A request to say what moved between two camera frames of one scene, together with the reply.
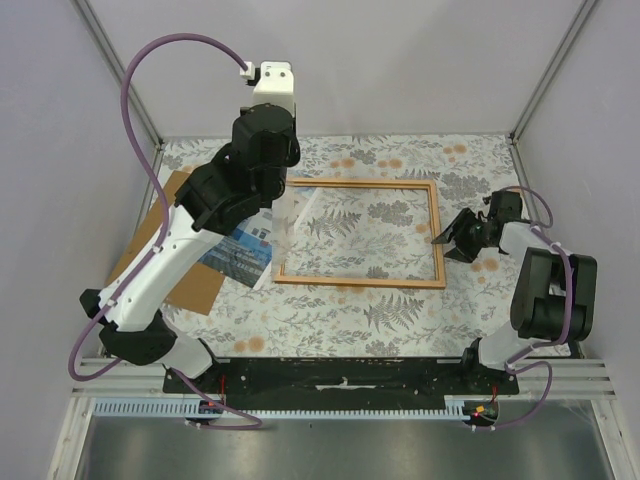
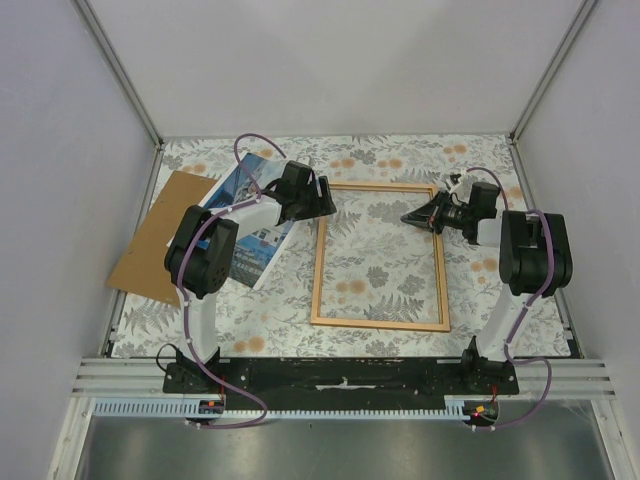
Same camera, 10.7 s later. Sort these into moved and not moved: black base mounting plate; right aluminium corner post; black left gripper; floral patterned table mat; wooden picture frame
Moved: wooden picture frame; black left gripper
Not moved: right aluminium corner post; black base mounting plate; floral patterned table mat
